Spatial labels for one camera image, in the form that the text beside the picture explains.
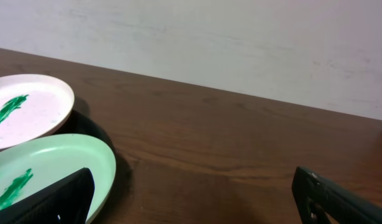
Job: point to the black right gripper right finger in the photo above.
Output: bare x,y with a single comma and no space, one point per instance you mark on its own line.
318,199

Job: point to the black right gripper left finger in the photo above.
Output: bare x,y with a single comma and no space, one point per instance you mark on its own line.
65,201

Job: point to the mint green plate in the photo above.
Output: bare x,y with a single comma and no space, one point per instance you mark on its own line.
31,166

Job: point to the white plate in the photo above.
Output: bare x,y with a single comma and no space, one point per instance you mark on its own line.
32,106

